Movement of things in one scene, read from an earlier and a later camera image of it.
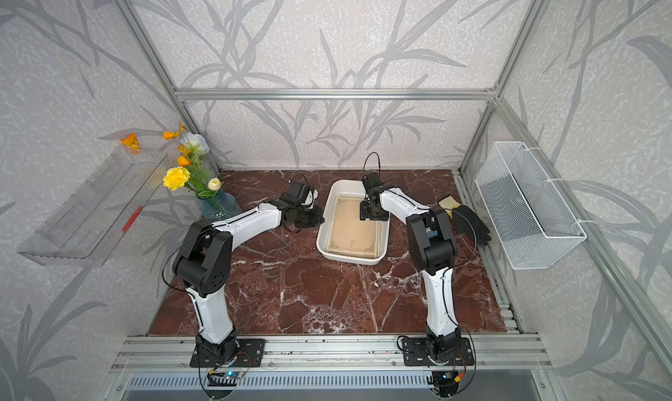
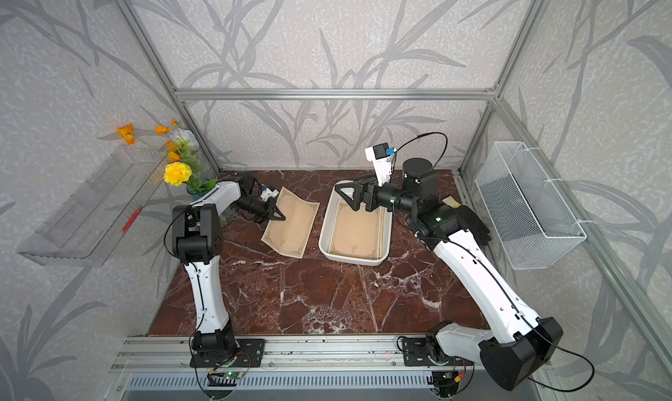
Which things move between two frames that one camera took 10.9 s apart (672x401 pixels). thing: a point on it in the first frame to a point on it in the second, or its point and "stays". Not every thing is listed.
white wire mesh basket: (524, 209) stays
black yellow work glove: (465, 220) stays
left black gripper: (318, 219) to (269, 214)
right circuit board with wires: (444, 382) stays
